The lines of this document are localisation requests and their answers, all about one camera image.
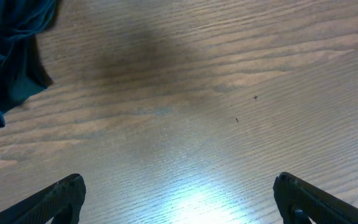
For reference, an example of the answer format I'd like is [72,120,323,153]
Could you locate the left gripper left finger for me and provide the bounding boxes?
[0,174,86,224]

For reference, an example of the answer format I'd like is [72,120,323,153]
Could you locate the dark blue folded jeans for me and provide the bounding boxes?
[0,0,58,128]

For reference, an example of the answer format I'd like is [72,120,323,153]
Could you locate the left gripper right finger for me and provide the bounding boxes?
[273,172,358,224]

